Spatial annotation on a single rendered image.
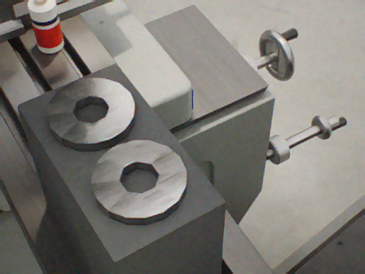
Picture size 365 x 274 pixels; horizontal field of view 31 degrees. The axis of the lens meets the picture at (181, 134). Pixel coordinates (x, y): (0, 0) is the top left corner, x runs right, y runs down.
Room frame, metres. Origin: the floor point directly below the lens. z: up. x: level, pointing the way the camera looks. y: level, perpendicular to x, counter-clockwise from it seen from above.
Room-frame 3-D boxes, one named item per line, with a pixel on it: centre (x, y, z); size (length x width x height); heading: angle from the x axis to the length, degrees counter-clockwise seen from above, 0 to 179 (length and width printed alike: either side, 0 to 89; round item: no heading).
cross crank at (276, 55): (1.02, -0.18, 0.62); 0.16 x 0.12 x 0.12; 120
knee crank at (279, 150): (0.91, -0.27, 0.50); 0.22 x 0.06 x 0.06; 120
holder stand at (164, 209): (0.40, 0.07, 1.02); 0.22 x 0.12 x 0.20; 31
